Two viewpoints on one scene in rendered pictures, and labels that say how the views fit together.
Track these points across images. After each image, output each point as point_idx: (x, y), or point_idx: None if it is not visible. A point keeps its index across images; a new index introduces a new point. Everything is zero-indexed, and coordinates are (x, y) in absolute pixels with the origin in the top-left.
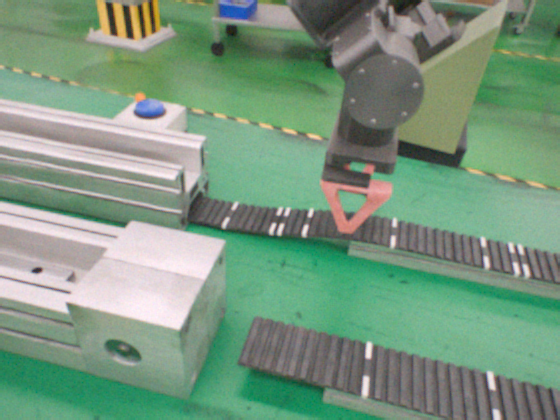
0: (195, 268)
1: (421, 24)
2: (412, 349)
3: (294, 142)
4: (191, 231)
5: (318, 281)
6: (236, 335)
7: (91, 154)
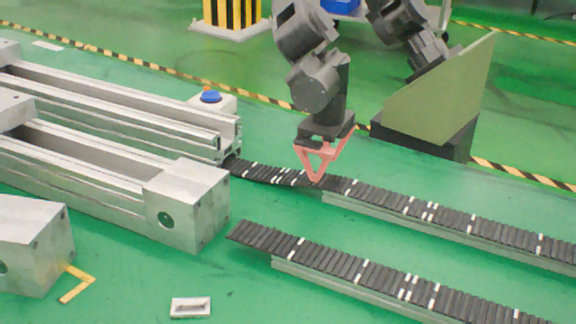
0: (208, 181)
1: (422, 46)
2: None
3: None
4: None
5: (294, 212)
6: None
7: (166, 121)
